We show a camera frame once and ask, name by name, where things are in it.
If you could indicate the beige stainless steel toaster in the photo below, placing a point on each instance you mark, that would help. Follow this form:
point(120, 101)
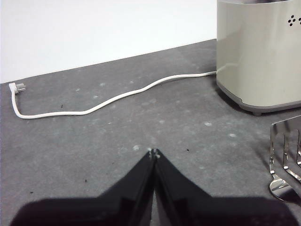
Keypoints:
point(258, 58)

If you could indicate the shiny metal toast rack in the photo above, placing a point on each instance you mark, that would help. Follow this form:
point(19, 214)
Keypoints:
point(279, 150)

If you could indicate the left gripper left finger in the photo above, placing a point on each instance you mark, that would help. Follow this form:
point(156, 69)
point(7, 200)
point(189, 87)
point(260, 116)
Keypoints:
point(94, 212)

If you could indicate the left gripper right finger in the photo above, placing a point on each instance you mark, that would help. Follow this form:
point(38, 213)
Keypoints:
point(211, 212)

